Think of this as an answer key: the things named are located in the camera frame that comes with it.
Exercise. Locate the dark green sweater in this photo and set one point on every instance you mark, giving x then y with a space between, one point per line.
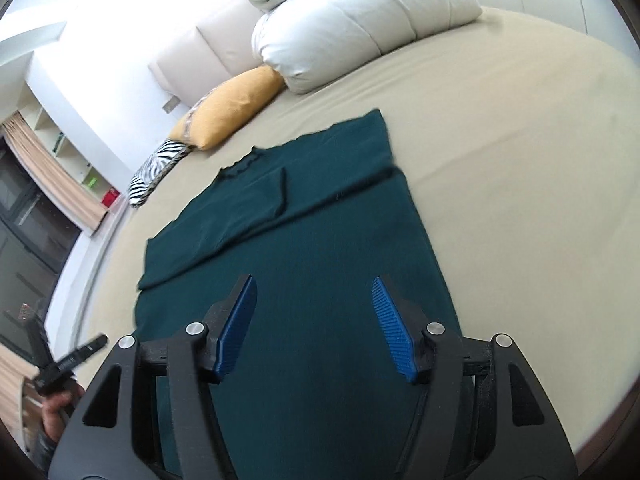
310 240

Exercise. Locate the round bed with beige sheet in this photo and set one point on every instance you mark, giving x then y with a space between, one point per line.
500 160

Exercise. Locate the beige curtain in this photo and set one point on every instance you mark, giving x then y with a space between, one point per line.
50 175

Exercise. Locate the red box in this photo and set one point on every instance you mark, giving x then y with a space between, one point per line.
110 197

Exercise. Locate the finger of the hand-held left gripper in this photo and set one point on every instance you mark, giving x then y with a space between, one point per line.
82 351
37 342

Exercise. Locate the cream padded headboard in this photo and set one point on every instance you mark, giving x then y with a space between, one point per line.
205 50

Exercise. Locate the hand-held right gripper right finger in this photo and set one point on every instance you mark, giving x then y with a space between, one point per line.
392 330

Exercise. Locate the yellow pillow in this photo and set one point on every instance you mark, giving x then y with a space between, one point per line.
230 107

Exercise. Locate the zebra striped pillow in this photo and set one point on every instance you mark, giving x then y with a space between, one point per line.
152 172

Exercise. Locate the white folded duvet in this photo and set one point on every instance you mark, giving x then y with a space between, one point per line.
360 25

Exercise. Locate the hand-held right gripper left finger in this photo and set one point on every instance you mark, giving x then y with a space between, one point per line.
237 325

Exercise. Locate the person's left hand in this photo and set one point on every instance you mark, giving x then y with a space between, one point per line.
55 410

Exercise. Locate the white shelf unit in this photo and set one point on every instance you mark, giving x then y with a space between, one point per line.
65 145

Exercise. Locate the dark window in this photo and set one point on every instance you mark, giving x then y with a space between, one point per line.
30 240

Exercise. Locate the grey wall socket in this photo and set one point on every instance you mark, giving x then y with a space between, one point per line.
170 104

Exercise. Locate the green container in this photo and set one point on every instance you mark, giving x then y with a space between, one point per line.
91 181

